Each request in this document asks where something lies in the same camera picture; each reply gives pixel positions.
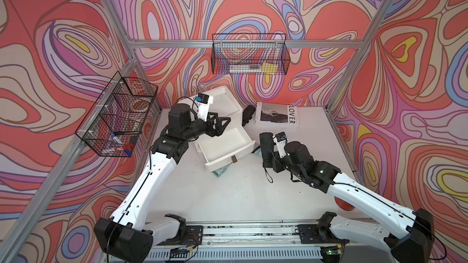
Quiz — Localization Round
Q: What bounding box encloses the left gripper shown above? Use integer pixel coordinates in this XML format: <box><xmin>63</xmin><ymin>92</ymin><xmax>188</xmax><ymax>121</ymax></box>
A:
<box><xmin>180</xmin><ymin>111</ymin><xmax>229</xmax><ymax>142</ymax></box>

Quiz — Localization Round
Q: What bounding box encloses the black umbrella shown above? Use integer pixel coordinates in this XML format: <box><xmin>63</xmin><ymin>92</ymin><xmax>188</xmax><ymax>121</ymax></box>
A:
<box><xmin>260</xmin><ymin>132</ymin><xmax>274</xmax><ymax>183</ymax></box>
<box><xmin>242</xmin><ymin>105</ymin><xmax>256</xmax><ymax>127</ymax></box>

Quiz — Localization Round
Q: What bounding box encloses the white drawer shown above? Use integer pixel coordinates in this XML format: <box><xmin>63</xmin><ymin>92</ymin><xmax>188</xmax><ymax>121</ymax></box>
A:
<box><xmin>195</xmin><ymin>127</ymin><xmax>255</xmax><ymax>172</ymax></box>

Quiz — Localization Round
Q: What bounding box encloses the white drawer cabinet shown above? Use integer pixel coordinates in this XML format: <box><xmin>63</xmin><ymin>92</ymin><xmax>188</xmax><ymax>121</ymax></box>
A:
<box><xmin>189</xmin><ymin>86</ymin><xmax>243</xmax><ymax>130</ymax></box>

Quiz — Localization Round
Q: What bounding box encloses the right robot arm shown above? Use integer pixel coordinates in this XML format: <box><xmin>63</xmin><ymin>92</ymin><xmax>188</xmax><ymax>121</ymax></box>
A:
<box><xmin>269</xmin><ymin>141</ymin><xmax>435</xmax><ymax>263</ymax></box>

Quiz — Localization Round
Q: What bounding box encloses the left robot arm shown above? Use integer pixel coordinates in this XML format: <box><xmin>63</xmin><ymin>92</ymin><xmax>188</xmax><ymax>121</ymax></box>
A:
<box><xmin>94</xmin><ymin>103</ymin><xmax>231</xmax><ymax>263</ymax></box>

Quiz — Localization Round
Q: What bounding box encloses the mint umbrella upper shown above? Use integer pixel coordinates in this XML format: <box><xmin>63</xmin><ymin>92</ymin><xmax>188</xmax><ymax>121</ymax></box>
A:
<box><xmin>252</xmin><ymin>146</ymin><xmax>261</xmax><ymax>155</ymax></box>

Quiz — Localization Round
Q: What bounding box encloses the mint umbrella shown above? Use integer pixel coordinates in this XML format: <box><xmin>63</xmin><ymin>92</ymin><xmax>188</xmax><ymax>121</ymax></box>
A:
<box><xmin>212</xmin><ymin>164</ymin><xmax>230</xmax><ymax>178</ymax></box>
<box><xmin>252</xmin><ymin>146</ymin><xmax>261</xmax><ymax>155</ymax></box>

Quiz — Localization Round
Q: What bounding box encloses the mint umbrella lower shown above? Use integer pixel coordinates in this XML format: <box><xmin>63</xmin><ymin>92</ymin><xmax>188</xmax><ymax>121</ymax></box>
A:
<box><xmin>212</xmin><ymin>164</ymin><xmax>230</xmax><ymax>178</ymax></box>

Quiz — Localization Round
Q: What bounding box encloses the LOVER book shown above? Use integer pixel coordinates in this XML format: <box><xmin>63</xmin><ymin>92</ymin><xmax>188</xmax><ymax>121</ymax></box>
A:
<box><xmin>255</xmin><ymin>102</ymin><xmax>299</xmax><ymax>126</ymax></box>

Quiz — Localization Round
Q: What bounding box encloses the yellow item in basket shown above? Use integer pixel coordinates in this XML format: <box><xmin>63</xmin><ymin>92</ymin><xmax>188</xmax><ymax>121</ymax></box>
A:
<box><xmin>261</xmin><ymin>62</ymin><xmax>278</xmax><ymax>75</ymax></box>

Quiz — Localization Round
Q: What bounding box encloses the red metal cup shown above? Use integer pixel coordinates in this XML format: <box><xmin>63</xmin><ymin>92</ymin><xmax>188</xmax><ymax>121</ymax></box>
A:
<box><xmin>335</xmin><ymin>197</ymin><xmax>355</xmax><ymax>211</ymax></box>

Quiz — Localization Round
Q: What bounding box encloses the blue red marker in basket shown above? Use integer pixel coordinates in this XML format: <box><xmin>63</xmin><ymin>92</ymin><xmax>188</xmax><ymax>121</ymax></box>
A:
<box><xmin>110</xmin><ymin>134</ymin><xmax>134</xmax><ymax>156</ymax></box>

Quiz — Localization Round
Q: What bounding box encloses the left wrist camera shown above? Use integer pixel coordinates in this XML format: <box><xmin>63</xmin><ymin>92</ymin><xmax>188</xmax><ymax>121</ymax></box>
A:
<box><xmin>195</xmin><ymin>93</ymin><xmax>214</xmax><ymax>121</ymax></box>

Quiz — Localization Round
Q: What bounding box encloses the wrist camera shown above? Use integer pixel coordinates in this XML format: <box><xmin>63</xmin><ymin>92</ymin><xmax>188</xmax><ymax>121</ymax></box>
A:
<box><xmin>273</xmin><ymin>131</ymin><xmax>288</xmax><ymax>158</ymax></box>
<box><xmin>195</xmin><ymin>93</ymin><xmax>214</xmax><ymax>121</ymax></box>

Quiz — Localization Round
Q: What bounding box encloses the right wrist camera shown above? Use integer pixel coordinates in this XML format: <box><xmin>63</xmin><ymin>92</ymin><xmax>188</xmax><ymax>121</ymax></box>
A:
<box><xmin>273</xmin><ymin>131</ymin><xmax>288</xmax><ymax>158</ymax></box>

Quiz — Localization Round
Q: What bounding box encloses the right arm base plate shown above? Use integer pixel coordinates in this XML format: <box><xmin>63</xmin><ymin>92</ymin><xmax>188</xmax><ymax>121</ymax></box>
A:
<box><xmin>294</xmin><ymin>211</ymin><xmax>350</xmax><ymax>245</ymax></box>

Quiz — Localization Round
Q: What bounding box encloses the black wire basket back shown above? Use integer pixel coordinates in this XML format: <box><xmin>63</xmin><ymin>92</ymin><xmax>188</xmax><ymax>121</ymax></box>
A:
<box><xmin>211</xmin><ymin>32</ymin><xmax>291</xmax><ymax>75</ymax></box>

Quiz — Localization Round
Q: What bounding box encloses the black wire basket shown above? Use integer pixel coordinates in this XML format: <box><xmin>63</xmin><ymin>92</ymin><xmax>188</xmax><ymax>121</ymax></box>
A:
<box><xmin>211</xmin><ymin>32</ymin><xmax>291</xmax><ymax>75</ymax></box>
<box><xmin>75</xmin><ymin>72</ymin><xmax>158</xmax><ymax>158</ymax></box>

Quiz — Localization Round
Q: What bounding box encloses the black wire basket left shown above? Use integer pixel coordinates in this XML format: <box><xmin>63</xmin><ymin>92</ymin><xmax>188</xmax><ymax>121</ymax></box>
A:
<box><xmin>75</xmin><ymin>72</ymin><xmax>158</xmax><ymax>158</ymax></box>

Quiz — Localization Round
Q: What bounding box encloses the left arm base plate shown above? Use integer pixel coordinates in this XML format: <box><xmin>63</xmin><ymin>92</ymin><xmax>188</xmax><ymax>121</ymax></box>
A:
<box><xmin>158</xmin><ymin>214</ymin><xmax>204</xmax><ymax>246</ymax></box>

